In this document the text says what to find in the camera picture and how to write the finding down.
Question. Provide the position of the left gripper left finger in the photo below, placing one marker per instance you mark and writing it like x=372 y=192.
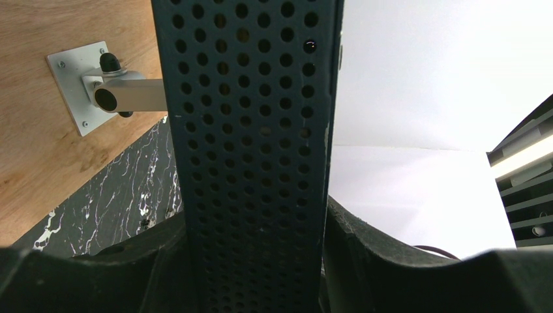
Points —
x=150 y=272

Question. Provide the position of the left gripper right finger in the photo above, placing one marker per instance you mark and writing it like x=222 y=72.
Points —
x=367 y=270

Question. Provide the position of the dark teal network switch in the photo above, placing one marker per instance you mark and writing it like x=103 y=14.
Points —
x=250 y=88

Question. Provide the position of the wooden base board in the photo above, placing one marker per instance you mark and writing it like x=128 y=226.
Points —
x=43 y=158

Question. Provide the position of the silver metal mount bracket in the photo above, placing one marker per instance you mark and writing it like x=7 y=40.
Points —
x=96 y=86

